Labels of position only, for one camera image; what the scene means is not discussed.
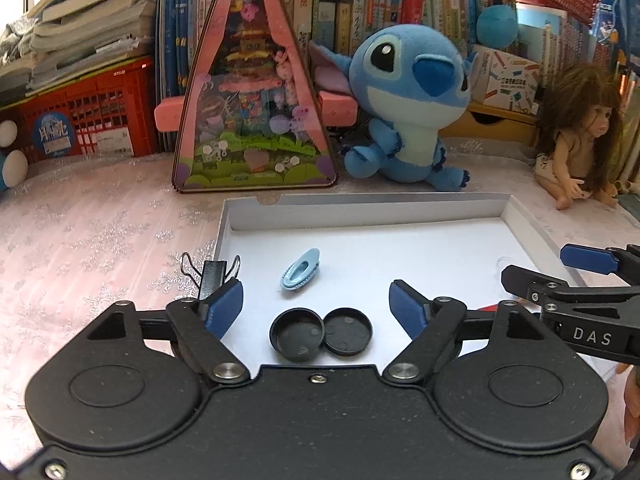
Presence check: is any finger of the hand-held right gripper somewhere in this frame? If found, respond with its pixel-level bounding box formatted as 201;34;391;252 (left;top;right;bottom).
560;243;640;275
501;265;640;311

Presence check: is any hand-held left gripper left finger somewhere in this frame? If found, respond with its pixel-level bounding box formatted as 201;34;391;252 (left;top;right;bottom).
87;280;251;386

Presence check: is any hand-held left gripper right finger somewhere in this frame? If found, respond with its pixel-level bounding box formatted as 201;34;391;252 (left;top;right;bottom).
381;279;543;386

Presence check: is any black binder clip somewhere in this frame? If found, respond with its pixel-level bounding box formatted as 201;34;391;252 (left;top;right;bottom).
180;252;242;302

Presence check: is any black round cap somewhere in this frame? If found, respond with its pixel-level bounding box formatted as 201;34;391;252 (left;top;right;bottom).
269;308;326;363
322;307;374;357

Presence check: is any white shallow cardboard box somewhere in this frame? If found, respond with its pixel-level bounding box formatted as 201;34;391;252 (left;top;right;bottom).
215;192;592;367

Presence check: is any light blue hair clip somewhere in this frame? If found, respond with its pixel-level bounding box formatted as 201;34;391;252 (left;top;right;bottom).
279;247;322;292

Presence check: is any person's right hand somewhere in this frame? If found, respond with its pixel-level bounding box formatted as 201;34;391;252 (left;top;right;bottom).
624;364;640;446

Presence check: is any brown haired baby doll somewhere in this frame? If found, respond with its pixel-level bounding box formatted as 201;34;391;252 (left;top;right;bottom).
532;62;626;211

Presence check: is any pink lace tablecloth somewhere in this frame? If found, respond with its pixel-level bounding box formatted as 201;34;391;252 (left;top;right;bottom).
0;135;640;361

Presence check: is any wooden drawer box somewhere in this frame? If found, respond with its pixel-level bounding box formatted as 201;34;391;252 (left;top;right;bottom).
440;102;541;146

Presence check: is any white printed cardboard box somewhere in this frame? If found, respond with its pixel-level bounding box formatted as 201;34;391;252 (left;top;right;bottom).
470;47;543;113

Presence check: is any pink triangular diorama house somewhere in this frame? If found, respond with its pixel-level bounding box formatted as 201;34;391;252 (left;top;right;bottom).
154;0;358;195

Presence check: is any blue alien plush toy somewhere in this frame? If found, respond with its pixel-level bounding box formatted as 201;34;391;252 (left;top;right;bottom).
307;24;481;193

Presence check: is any red plastic crate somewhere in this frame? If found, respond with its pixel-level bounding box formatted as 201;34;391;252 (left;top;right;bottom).
15;57;161;163

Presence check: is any blue printed box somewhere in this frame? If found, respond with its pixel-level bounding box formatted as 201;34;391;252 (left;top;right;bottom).
592;0;640;51

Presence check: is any blue round plush toy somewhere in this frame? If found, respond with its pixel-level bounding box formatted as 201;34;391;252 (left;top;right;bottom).
450;0;519;46

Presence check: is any row of shelved books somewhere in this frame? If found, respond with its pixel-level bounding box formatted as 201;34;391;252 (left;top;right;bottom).
157;0;621;86

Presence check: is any stack of papers and booklets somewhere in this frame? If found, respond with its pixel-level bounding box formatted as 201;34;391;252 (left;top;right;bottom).
0;0;163;106

